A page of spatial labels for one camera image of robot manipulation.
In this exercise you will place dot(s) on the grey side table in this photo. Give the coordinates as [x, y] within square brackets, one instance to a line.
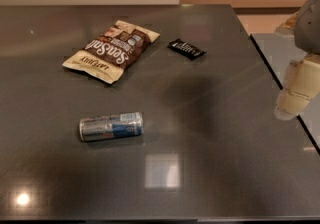
[277, 52]

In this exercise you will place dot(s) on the brown cream chip bag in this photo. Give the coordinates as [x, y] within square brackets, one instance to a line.
[109, 55]

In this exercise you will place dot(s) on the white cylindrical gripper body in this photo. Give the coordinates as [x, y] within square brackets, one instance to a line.
[309, 27]

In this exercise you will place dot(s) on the black candy bar wrapper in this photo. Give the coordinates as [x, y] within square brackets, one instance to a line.
[186, 49]

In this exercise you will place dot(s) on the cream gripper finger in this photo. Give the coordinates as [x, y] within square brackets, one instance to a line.
[300, 85]
[287, 27]

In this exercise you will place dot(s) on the silver blue redbull can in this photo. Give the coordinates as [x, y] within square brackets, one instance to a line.
[111, 126]

